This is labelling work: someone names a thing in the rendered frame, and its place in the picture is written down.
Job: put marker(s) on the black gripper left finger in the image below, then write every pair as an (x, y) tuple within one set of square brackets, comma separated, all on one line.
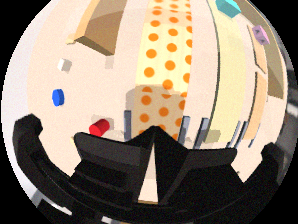
[(130, 157)]

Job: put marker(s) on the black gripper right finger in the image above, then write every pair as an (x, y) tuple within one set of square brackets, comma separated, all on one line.
[(173, 161)]

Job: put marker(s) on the orange polka-dot strip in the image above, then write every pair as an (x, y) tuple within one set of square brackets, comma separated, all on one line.
[(162, 81)]

